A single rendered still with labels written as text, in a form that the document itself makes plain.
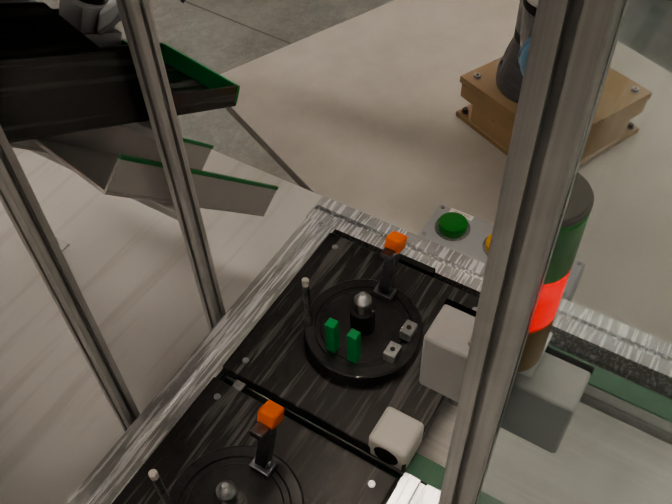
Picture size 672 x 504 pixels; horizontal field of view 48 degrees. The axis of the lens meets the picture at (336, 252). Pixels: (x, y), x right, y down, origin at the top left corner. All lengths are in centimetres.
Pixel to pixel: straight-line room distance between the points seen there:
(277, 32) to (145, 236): 202
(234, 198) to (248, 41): 217
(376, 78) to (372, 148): 19
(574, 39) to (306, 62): 116
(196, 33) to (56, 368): 225
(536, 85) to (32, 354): 88
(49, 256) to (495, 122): 80
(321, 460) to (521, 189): 50
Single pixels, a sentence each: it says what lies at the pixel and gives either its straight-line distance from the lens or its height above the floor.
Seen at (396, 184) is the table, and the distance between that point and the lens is 122.
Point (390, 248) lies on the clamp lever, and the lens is 86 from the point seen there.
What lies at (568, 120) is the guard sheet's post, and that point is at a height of 150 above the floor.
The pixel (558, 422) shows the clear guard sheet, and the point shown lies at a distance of 55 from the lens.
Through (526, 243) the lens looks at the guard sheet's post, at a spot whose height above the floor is 142.
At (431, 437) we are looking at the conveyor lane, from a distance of 89.
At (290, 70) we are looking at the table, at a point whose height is 86.
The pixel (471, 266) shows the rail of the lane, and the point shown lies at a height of 96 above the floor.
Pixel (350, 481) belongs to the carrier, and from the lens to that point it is 81.
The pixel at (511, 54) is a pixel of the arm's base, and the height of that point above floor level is 101.
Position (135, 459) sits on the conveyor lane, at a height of 96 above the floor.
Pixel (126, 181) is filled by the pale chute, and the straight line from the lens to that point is 80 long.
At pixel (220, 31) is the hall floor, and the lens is 316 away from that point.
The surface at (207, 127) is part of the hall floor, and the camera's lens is 270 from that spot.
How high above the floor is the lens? 172
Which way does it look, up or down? 50 degrees down
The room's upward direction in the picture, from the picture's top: 3 degrees counter-clockwise
